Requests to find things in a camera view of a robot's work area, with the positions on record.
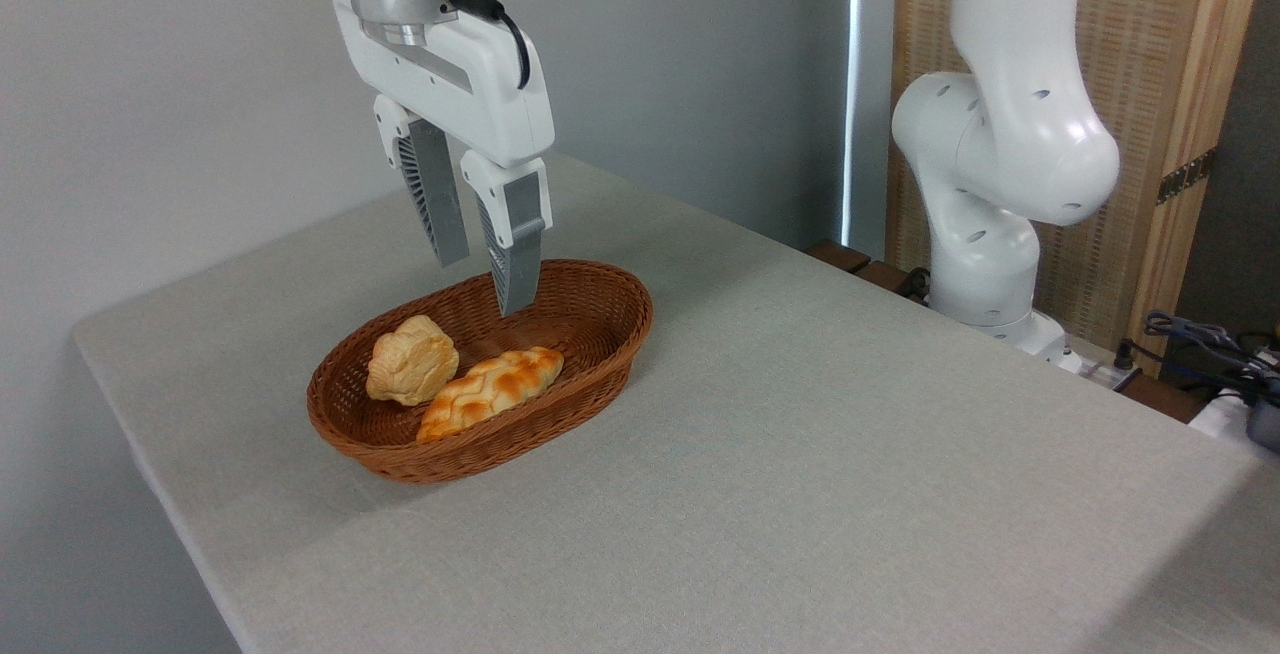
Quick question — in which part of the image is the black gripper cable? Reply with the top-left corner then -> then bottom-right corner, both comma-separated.
444,0 -> 533,91

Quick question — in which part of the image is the tangled dark cable bundle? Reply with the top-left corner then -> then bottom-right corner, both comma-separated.
1114,309 -> 1280,405

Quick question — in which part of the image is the long braided bread loaf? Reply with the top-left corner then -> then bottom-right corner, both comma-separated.
414,345 -> 566,445

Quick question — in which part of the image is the round knotted bread roll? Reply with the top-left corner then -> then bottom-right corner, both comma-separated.
365,314 -> 461,408

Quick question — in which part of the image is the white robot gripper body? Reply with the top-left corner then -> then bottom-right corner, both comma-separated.
316,0 -> 557,170

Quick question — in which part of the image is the brown oval wicker basket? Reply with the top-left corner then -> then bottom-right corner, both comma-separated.
306,257 -> 655,485

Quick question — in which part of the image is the metal screen hinge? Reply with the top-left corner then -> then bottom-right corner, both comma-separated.
1156,146 -> 1219,206

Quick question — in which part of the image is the grey tablecloth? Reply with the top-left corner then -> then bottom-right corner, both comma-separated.
72,154 -> 1280,654

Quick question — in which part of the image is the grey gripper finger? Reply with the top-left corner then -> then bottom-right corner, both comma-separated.
459,148 -> 554,318
372,93 -> 472,269

